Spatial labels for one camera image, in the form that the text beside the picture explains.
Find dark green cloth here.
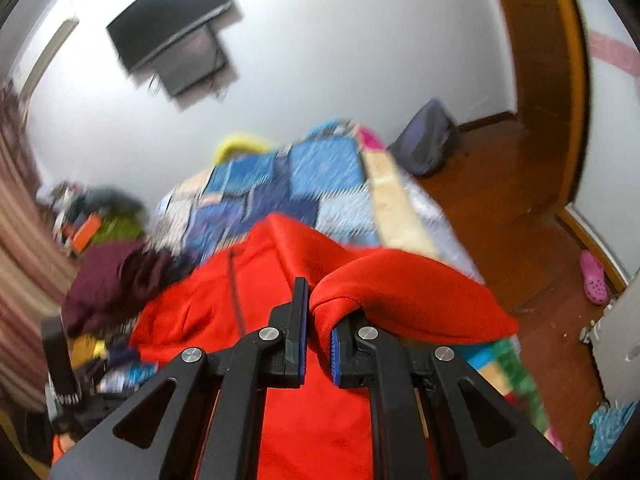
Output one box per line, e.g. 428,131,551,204
90,187,149,247

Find yellow pillow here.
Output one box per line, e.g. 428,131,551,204
215,132,272,164

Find wooden door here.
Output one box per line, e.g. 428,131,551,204
487,0,589,207

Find black wall television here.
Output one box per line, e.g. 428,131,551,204
106,0,235,74

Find grey purple backpack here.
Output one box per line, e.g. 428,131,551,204
387,99,462,177

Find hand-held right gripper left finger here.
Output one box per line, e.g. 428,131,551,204
49,277,310,480

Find red fleece jacket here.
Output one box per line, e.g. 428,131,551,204
52,212,521,480

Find black screen cables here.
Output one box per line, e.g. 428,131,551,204
211,44,237,102

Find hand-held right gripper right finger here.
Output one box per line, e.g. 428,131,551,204
330,311,577,480

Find patchwork quilt bed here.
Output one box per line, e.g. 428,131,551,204
150,119,562,466

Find pink pillow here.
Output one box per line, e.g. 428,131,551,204
357,127,389,154

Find orange box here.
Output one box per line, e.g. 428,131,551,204
70,212,104,252

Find maroon garment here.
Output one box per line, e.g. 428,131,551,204
62,240,174,337

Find pink clog shoe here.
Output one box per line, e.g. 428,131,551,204
579,251,609,306

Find teal patterned cloth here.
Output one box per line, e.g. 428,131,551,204
589,402,637,467

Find white plastic panel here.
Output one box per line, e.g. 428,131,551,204
594,260,640,402

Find striped pink curtain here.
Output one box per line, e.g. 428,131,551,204
0,79,77,412

